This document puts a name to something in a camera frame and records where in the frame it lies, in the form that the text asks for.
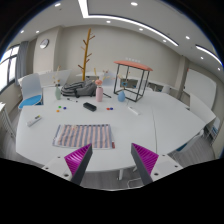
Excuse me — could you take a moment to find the grey backpack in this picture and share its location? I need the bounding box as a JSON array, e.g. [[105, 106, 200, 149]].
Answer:
[[61, 80, 97, 98]]

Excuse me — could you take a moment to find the whiteboard on right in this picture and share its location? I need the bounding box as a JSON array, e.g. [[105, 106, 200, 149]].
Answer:
[[184, 69, 216, 108]]

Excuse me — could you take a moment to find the black frame orange-top stand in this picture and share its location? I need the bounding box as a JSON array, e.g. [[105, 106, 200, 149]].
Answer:
[[113, 60, 152, 102]]

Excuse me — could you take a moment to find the grey window curtain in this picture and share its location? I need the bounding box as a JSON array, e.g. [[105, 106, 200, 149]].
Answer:
[[15, 41, 29, 85]]

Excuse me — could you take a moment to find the wooden coat tree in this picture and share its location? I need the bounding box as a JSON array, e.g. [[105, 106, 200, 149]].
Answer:
[[78, 28, 95, 81]]

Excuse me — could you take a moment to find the pink vase with flower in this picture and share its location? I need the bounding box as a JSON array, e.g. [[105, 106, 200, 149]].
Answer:
[[95, 79, 103, 102]]

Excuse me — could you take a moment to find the blue round vase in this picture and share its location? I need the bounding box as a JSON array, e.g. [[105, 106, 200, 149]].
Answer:
[[118, 90, 125, 102]]

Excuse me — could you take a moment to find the striped towel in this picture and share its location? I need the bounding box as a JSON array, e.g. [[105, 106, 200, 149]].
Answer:
[[52, 124, 114, 149]]

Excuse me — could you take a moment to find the round wall clock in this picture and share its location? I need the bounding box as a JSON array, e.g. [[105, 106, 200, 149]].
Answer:
[[40, 39, 49, 49]]

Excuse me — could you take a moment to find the white marker pen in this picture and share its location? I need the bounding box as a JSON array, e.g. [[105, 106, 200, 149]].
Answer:
[[128, 106, 140, 116]]

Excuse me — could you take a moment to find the white remote control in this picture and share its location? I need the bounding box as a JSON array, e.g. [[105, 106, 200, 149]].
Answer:
[[26, 115, 42, 127]]

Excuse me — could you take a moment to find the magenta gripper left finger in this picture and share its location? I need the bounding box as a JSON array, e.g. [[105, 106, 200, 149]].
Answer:
[[64, 144, 93, 185]]

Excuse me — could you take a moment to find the green vase with sticks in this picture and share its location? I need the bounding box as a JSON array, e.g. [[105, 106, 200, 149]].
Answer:
[[53, 65, 61, 100]]

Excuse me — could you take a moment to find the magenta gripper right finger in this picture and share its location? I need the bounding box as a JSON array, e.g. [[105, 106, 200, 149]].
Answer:
[[131, 143, 159, 185]]

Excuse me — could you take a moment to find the white chair blue seat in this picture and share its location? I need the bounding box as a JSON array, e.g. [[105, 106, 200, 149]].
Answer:
[[18, 73, 42, 109]]

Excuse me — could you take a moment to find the black rectangular box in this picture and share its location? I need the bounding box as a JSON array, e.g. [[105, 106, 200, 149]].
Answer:
[[83, 102, 97, 112]]

